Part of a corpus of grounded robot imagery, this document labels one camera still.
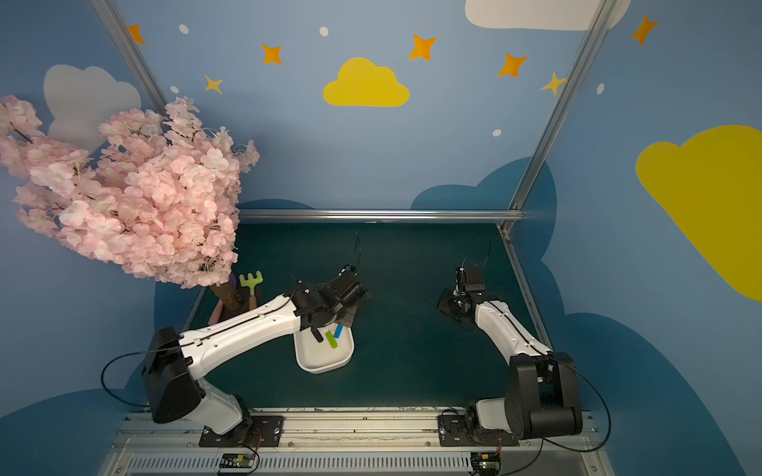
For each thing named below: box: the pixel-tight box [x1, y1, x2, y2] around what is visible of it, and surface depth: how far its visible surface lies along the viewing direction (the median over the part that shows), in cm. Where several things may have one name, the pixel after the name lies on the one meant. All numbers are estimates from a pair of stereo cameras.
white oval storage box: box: [293, 323, 356, 375], surface depth 90 cm
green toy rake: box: [239, 270, 263, 311], surface depth 104 cm
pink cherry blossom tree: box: [0, 94, 260, 312], surface depth 54 cm
